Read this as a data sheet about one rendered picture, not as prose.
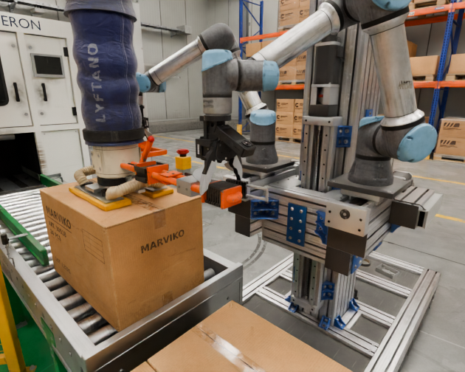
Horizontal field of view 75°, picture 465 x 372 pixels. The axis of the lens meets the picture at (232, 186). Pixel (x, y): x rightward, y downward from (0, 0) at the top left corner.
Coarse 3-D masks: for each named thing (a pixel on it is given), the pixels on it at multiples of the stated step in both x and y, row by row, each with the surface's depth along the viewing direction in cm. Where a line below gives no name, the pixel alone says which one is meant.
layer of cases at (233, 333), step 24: (216, 312) 116; (240, 312) 116; (192, 336) 104; (216, 336) 104; (240, 336) 104; (264, 336) 104; (288, 336) 104; (168, 360) 95; (192, 360) 95; (216, 360) 95; (240, 360) 95; (264, 360) 95; (288, 360) 95; (312, 360) 95
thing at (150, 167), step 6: (144, 162) 107; (150, 162) 109; (156, 162) 110; (138, 168) 102; (144, 168) 100; (150, 168) 100; (156, 168) 102; (162, 168) 104; (168, 168) 107; (138, 174) 105; (144, 174) 102; (150, 174) 101; (138, 180) 104; (144, 180) 101; (150, 180) 101; (156, 180) 103
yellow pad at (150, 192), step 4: (144, 188) 124; (148, 188) 123; (152, 188) 123; (160, 188) 123; (164, 188) 124; (168, 188) 125; (172, 188) 125; (144, 192) 122; (148, 192) 120; (152, 192) 120; (156, 192) 120; (160, 192) 120; (164, 192) 121; (168, 192) 123; (172, 192) 124; (152, 196) 118; (156, 196) 119
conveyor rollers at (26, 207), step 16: (16, 192) 257; (32, 192) 257; (16, 208) 220; (32, 208) 220; (0, 224) 192; (32, 224) 196; (16, 240) 175; (48, 240) 172; (32, 256) 158; (48, 256) 156; (48, 272) 141; (208, 272) 141; (48, 288) 132; (64, 288) 129; (64, 304) 120; (80, 304) 126; (96, 320) 112; (96, 336) 104
